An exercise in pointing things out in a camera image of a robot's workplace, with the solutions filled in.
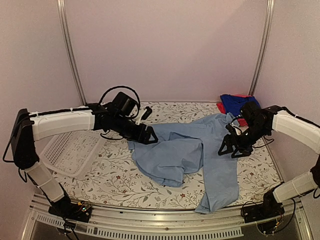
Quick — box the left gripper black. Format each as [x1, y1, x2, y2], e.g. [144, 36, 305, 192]
[112, 114, 159, 145]

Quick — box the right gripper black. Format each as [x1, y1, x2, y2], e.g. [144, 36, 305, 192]
[218, 123, 269, 159]

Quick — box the light blue shirt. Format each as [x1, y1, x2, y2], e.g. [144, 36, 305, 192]
[127, 113, 239, 214]

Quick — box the blue printed t-shirt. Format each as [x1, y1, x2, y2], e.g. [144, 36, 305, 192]
[217, 94, 260, 117]

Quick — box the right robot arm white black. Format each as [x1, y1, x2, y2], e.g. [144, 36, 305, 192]
[218, 101, 320, 218]

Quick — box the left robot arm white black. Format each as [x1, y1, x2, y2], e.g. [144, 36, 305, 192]
[2, 102, 158, 217]

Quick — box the white plastic laundry basket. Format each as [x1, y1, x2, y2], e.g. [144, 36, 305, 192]
[39, 131, 102, 178]

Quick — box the folded pink garment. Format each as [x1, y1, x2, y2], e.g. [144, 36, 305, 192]
[216, 94, 250, 114]

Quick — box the floral table mat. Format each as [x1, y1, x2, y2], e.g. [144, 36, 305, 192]
[55, 102, 281, 210]

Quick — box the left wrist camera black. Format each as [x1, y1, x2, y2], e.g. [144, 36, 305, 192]
[111, 91, 138, 117]

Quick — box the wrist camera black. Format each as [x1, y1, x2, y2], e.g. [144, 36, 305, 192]
[240, 101, 261, 127]
[111, 91, 138, 117]

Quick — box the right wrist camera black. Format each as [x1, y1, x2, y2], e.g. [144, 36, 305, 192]
[240, 101, 261, 127]

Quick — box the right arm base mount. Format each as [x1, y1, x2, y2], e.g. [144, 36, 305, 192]
[240, 201, 285, 223]

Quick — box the aluminium front rail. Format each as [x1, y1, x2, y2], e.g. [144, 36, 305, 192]
[21, 194, 314, 240]

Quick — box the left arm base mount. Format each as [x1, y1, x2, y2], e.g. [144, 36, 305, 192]
[48, 199, 92, 223]

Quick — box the right aluminium corner post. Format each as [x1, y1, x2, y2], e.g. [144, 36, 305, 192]
[248, 0, 275, 96]

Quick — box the aluminium corner post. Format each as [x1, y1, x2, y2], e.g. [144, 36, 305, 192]
[56, 0, 87, 105]
[248, 0, 275, 96]

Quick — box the left aluminium corner post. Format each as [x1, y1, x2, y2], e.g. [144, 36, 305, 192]
[56, 0, 87, 105]

